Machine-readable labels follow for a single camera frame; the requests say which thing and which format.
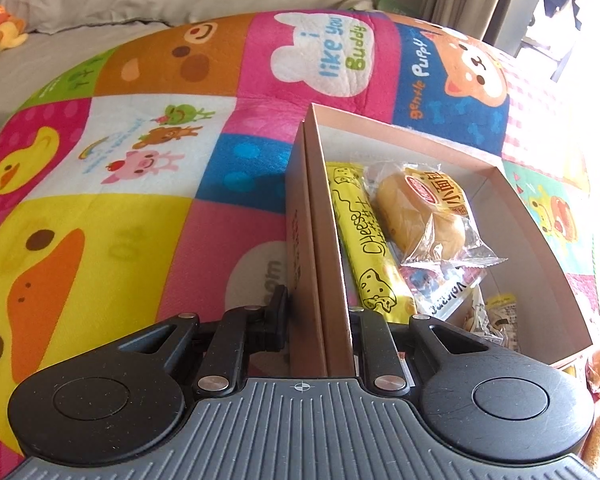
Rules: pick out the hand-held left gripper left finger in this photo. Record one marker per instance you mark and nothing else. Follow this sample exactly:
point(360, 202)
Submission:
point(279, 317)

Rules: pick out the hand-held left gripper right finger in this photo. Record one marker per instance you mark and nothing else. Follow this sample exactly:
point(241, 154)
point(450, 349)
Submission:
point(375, 340)

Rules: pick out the yellow cheese stick packet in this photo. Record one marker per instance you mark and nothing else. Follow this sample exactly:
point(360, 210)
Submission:
point(365, 230)

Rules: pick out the white round biscuit packet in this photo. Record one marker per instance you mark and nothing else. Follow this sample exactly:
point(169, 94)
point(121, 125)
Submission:
point(500, 320)

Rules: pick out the pink cardboard box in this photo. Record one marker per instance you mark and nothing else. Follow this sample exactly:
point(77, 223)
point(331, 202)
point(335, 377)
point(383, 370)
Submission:
point(530, 240)

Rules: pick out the colourful cartoon play mat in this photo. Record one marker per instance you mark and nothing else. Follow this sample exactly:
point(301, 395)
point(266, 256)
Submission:
point(130, 210)

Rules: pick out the orange yellow plush toy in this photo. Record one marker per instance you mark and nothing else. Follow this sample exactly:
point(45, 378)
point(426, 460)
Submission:
point(5, 30)

